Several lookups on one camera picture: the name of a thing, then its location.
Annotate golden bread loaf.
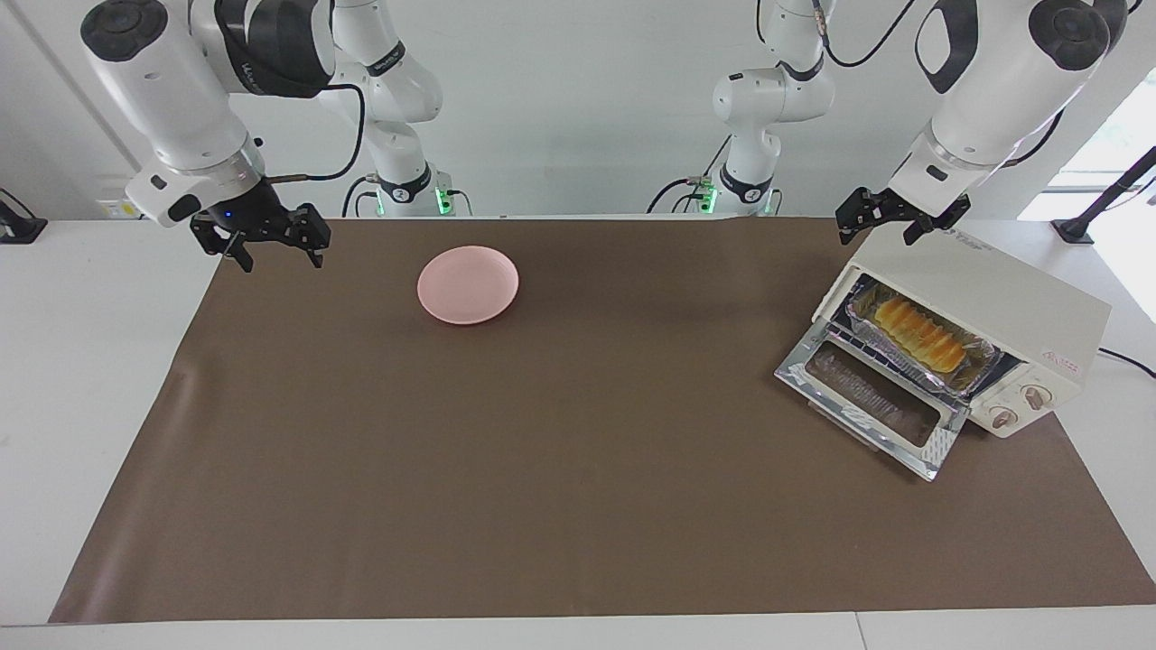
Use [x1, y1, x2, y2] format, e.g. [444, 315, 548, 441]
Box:
[874, 297, 967, 375]

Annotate aluminium foil tray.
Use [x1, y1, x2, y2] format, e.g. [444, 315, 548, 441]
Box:
[845, 280, 1002, 396]

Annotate white toaster oven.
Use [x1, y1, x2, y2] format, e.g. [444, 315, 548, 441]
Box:
[775, 222, 1113, 482]

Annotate glass oven door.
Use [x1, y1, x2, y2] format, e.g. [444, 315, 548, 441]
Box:
[775, 320, 970, 482]

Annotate pink round plate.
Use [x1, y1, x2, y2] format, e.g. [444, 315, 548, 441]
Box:
[416, 246, 521, 327]

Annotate black table clamp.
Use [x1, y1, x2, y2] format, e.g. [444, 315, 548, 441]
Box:
[0, 187, 49, 246]

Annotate brown table mat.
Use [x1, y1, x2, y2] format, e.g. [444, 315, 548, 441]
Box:
[48, 215, 1156, 625]

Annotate black right base cables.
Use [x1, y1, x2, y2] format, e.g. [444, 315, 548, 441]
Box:
[340, 173, 382, 218]

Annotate black base cables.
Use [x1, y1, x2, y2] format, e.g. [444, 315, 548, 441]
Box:
[340, 173, 382, 218]
[645, 134, 731, 216]

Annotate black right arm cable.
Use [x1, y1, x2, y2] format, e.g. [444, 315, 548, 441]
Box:
[266, 83, 368, 185]

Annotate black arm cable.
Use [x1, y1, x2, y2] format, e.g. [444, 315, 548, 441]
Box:
[811, 0, 918, 70]
[266, 83, 368, 185]

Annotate oven wire rack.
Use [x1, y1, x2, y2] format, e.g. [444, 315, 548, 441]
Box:
[826, 327, 972, 398]

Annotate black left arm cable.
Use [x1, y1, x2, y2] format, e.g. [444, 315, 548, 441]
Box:
[811, 0, 918, 70]

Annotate black left base cables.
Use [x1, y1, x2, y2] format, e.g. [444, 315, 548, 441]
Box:
[645, 134, 731, 216]

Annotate black camera stand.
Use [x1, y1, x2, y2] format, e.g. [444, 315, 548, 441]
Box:
[1051, 144, 1156, 246]

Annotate black oven power cable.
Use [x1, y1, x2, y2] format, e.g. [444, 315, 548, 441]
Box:
[1096, 347, 1156, 379]

